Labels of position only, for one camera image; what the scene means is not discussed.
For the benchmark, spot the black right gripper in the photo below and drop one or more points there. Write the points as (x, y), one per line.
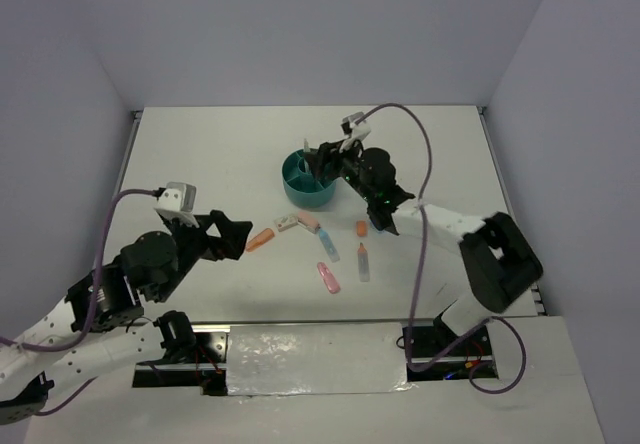
(330, 153)

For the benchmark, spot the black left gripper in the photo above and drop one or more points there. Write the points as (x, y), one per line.
(230, 245)

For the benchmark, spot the blue highlighter marker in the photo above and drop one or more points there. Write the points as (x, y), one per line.
(328, 245)

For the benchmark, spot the grey translucent highlighter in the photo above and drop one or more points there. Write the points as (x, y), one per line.
(363, 263)

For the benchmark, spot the yellow gel pen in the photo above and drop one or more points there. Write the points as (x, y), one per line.
(306, 149)

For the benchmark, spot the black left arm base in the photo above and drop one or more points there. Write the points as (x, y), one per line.
(198, 362)

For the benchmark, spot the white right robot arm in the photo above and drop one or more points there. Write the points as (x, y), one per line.
(499, 262)

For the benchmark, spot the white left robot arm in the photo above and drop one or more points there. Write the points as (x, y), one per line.
(91, 331)

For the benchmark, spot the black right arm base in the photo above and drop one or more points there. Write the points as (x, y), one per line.
(475, 353)

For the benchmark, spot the orange capsule correction tape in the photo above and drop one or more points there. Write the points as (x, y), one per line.
(259, 239)

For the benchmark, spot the teal round divided organizer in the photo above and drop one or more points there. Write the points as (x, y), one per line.
(301, 187)

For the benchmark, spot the white staple box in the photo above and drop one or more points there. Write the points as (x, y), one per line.
(286, 222)

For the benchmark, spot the pink capsule correction tape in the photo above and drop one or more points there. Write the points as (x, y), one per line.
(328, 278)

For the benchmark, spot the silver foil tape sheet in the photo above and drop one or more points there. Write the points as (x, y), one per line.
(315, 359)

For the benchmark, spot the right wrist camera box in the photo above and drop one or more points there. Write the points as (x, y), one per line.
(355, 128)

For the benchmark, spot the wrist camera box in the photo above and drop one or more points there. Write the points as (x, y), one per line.
(355, 128)
(176, 197)

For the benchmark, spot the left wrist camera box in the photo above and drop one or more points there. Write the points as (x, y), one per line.
(176, 197)

